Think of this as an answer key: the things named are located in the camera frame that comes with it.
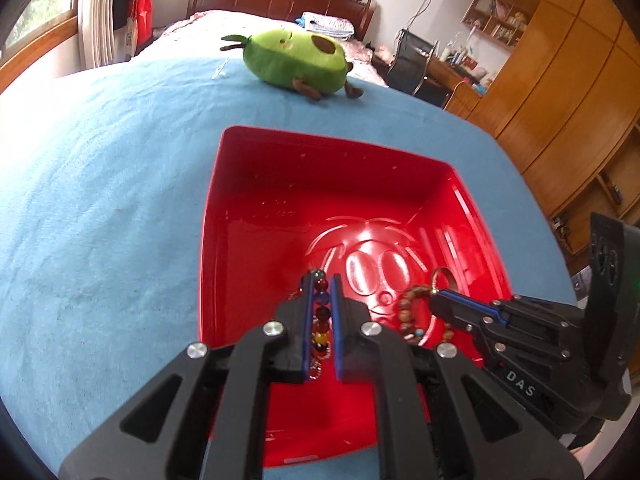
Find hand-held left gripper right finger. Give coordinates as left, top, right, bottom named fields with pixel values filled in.
left=330, top=274, right=586, bottom=480

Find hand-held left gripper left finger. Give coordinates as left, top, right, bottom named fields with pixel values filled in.
left=59, top=272, right=321, bottom=480

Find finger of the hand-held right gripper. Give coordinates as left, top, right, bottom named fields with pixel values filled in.
left=430, top=292, right=576, bottom=367
left=447, top=287, right=583, bottom=328

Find multicolour bead bracelet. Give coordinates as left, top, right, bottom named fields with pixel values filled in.
left=300, top=269, right=333, bottom=381

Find brown bead bracelet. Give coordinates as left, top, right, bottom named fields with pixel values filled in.
left=397, top=285, right=458, bottom=348

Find red plastic tray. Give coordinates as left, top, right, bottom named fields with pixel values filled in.
left=198, top=126, right=514, bottom=470

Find wooden desk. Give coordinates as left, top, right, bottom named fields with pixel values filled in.
left=427, top=55, right=488, bottom=116

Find wooden wardrobe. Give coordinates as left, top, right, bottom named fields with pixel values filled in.
left=457, top=0, right=640, bottom=261

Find black office chair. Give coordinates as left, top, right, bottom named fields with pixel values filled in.
left=387, top=29, right=451, bottom=108

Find blue blanket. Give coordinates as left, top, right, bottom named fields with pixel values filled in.
left=0, top=52, right=578, bottom=480

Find green avocado plush toy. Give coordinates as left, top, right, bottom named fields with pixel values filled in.
left=220, top=28, right=366, bottom=103

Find folded towels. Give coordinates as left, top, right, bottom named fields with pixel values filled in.
left=295, top=11, right=355, bottom=41

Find red hanging garment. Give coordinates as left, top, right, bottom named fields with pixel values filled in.
left=127, top=0, right=156, bottom=46

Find striped side window curtain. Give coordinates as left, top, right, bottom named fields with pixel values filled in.
left=80, top=0, right=133, bottom=68

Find large wooden frame window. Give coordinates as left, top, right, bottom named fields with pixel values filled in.
left=0, top=0, right=83, bottom=93

